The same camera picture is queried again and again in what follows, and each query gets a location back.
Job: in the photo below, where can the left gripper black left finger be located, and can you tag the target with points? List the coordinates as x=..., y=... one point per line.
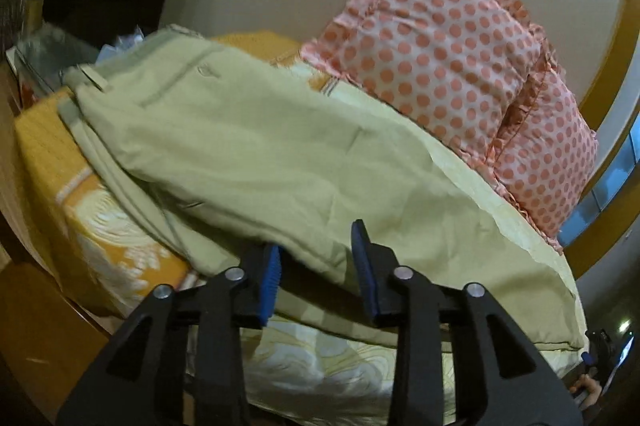
x=177, y=343

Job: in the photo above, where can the beige khaki pants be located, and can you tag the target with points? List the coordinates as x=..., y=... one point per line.
x=211, y=150

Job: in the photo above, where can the person's right hand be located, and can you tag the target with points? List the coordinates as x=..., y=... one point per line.
x=586, y=391

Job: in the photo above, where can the yellow orange patterned bedsheet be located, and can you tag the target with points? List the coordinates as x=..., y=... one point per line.
x=307, y=364

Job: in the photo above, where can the pink polka dot pillow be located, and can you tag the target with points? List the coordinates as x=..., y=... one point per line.
x=544, y=154
x=452, y=66

